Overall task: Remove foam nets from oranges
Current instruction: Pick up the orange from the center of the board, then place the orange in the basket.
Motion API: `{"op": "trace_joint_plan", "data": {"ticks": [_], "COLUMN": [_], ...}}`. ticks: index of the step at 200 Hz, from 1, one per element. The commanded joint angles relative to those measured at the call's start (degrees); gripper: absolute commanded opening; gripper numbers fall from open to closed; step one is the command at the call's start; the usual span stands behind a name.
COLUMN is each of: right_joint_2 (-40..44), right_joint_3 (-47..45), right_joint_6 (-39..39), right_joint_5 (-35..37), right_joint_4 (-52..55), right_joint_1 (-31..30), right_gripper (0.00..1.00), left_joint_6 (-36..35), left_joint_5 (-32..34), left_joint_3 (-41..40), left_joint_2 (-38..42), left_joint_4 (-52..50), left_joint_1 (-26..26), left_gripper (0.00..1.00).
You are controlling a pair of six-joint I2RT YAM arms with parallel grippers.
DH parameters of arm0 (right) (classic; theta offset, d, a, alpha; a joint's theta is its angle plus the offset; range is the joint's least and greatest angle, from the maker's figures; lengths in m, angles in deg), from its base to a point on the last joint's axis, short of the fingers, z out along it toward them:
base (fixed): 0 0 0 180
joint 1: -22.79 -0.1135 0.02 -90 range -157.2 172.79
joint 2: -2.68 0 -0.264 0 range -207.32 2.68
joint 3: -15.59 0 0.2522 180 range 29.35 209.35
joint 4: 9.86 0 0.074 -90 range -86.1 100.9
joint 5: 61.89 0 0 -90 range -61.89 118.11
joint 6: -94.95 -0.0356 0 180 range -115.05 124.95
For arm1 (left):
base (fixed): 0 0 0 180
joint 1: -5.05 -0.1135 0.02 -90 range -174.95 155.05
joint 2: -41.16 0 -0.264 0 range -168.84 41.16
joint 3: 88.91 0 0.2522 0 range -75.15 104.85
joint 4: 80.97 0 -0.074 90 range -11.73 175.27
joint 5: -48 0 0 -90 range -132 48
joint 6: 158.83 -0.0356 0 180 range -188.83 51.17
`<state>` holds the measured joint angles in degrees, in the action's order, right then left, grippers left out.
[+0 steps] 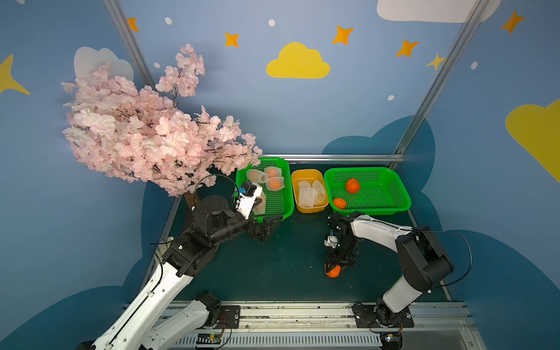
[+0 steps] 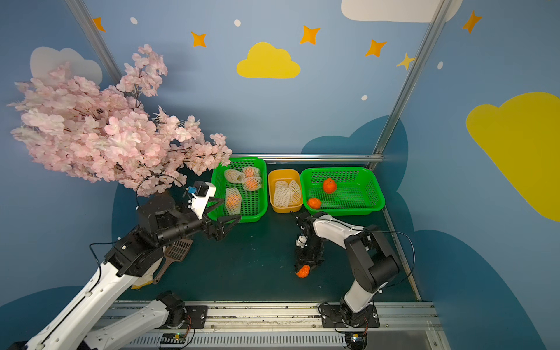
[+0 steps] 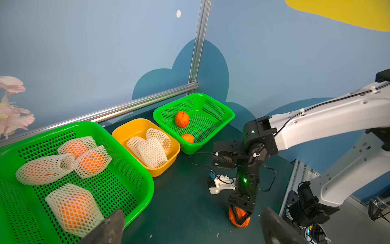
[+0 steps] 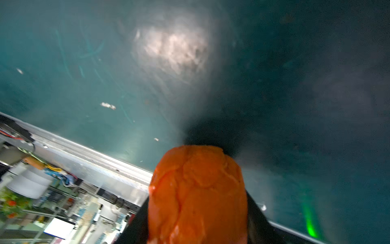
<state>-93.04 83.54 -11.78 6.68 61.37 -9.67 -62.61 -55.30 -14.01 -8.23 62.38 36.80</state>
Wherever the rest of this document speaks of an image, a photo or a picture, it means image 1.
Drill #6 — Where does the pink artificial blossom tree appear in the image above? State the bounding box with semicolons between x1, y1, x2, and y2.
64;45;262;197

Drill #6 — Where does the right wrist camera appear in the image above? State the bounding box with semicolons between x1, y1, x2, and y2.
324;236;339;249

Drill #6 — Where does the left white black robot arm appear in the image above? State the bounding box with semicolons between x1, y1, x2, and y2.
78;195;283;349

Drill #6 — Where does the right small circuit board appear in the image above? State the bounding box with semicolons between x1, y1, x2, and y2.
380;333;403;350

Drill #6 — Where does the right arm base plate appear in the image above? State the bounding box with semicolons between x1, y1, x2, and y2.
351;303;414;328

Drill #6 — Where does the white work glove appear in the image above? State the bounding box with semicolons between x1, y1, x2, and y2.
151;241;170;263

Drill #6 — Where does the green plastic basket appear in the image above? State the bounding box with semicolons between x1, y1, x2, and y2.
236;157;295;223
324;167;412;216

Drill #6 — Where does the white foam net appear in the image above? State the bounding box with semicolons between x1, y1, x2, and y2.
297;180;316;208

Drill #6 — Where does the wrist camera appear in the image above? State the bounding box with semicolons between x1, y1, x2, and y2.
324;236;339;249
236;181;263;220

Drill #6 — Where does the left green plastic basket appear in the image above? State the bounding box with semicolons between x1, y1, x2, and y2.
236;157;295;223

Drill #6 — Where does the peeled bare orange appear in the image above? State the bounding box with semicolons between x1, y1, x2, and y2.
345;178;361;194

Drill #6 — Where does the small circuit board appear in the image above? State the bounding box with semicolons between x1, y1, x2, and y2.
380;333;403;350
194;332;226;349

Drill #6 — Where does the right green plastic basket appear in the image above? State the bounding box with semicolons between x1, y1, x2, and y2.
324;167;412;216

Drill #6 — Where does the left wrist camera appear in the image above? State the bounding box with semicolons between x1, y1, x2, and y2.
236;181;263;220

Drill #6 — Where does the left small circuit board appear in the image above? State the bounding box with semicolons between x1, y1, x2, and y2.
194;332;226;349

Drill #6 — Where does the aluminium mounting rail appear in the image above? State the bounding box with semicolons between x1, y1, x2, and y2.
157;302;485;349

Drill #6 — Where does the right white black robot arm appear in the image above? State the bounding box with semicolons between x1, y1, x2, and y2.
324;211;454;328

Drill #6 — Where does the yellow plastic tub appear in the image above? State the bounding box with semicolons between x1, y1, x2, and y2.
291;169;329;214

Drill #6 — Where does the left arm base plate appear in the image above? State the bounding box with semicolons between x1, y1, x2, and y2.
210;305;241;329

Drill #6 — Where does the netted orange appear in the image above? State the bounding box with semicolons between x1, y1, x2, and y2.
263;166;283;179
265;176;285;192
252;193;266;216
246;169;269;184

